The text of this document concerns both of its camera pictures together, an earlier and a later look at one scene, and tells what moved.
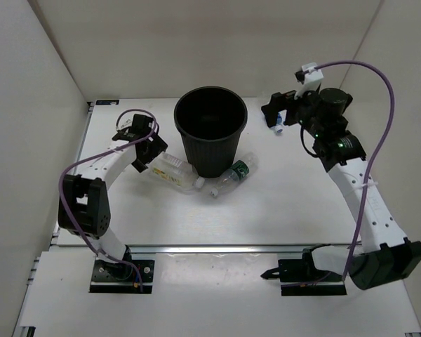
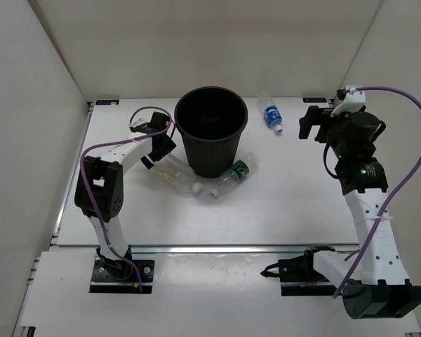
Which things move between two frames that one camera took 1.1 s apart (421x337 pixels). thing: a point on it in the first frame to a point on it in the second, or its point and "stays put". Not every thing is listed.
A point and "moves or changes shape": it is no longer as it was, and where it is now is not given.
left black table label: x=107 y=102 stays put
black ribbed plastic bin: x=210 y=120 stays put
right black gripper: x=309 y=95 to x=318 y=116
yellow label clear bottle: x=176 y=173 moves or changes shape
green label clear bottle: x=239 y=170 stays put
